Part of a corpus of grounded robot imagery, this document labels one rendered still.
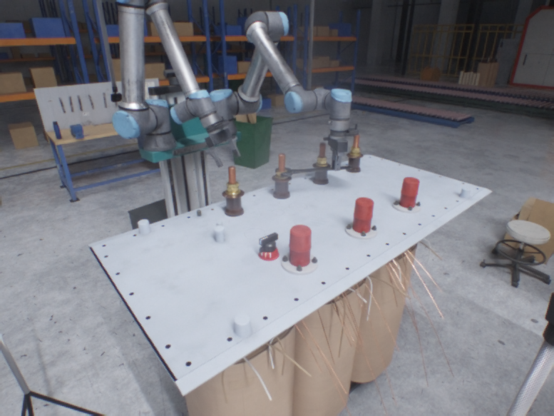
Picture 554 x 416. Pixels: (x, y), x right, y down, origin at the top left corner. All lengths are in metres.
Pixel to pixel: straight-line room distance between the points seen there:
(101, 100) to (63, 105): 0.54
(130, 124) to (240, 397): 1.34
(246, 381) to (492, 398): 1.87
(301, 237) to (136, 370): 1.94
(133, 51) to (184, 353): 1.39
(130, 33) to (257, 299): 1.34
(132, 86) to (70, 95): 4.14
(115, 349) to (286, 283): 2.04
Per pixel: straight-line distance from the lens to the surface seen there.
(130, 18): 1.84
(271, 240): 1.16
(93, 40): 9.78
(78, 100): 6.01
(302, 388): 1.84
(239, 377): 1.30
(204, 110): 1.67
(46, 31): 8.88
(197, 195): 2.61
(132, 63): 1.86
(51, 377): 2.96
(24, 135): 8.99
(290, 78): 1.63
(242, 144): 5.95
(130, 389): 2.67
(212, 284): 1.09
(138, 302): 1.09
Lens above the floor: 2.04
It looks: 26 degrees down
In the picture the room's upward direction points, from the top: straight up
